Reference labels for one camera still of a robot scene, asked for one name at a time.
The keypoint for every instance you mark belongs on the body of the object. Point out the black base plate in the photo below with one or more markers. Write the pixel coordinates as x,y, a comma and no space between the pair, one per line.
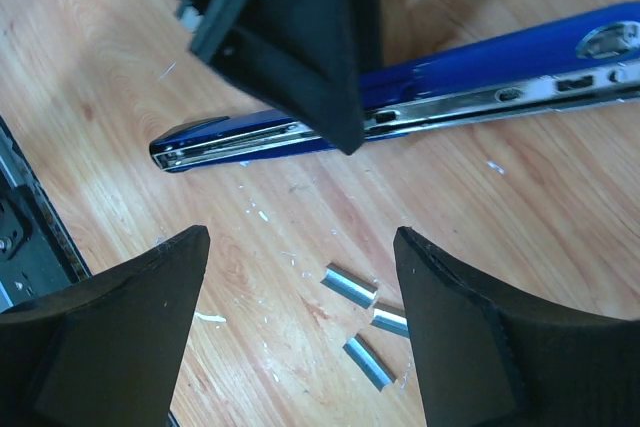
38,256

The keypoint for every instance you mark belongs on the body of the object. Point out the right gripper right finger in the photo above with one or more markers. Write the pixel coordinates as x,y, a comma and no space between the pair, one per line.
489,354

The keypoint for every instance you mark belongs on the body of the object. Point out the unloaded silver staples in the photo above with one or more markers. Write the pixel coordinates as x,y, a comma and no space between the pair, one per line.
349,286
370,363
390,319

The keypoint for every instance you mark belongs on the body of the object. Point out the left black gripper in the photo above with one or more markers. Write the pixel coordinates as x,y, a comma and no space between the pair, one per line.
302,57

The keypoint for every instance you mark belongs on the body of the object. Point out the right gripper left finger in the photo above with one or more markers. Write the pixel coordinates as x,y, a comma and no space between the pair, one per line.
105,351

